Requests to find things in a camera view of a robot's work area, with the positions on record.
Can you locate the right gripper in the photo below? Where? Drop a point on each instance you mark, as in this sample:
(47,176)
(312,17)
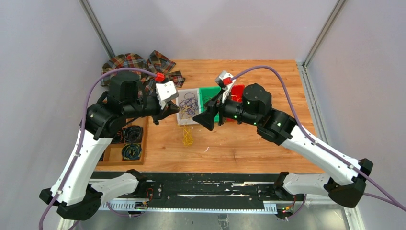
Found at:
(206,119)

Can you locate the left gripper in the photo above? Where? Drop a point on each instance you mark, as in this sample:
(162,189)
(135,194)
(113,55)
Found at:
(171,108)

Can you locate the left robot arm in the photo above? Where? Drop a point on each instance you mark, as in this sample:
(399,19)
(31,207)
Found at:
(126,98)

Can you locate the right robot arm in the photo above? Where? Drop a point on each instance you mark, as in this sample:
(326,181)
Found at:
(343,179)

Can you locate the green plastic bin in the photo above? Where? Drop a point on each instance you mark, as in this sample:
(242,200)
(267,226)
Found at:
(206,94)

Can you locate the white plastic bin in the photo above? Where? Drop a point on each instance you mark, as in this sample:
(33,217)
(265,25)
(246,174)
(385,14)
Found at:
(189,103)

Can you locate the red plastic bin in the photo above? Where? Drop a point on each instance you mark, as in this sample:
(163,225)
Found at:
(238,92)

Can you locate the plaid cloth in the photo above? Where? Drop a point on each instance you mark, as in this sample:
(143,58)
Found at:
(156,63)

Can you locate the wooden compartment tray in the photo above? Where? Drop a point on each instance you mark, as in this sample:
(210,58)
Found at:
(128,131)

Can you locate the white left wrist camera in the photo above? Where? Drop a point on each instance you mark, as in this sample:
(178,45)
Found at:
(166,92)

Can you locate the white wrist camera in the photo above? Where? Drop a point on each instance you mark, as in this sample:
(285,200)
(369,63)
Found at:
(225,82)
(166,92)

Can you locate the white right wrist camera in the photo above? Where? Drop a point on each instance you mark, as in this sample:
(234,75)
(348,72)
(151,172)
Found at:
(225,82)

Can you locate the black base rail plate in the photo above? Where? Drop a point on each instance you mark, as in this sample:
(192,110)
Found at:
(236,191)

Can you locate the right aluminium table rail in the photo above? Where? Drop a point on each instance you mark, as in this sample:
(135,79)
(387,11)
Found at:
(312,103)

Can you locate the left aluminium frame post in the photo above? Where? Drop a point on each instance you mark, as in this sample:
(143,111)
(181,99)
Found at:
(86,6)

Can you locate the aluminium frame post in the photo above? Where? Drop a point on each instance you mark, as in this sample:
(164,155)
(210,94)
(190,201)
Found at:
(324,31)
(86,6)

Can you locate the right aluminium frame post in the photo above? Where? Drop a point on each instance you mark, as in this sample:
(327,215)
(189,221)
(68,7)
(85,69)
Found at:
(324,31)

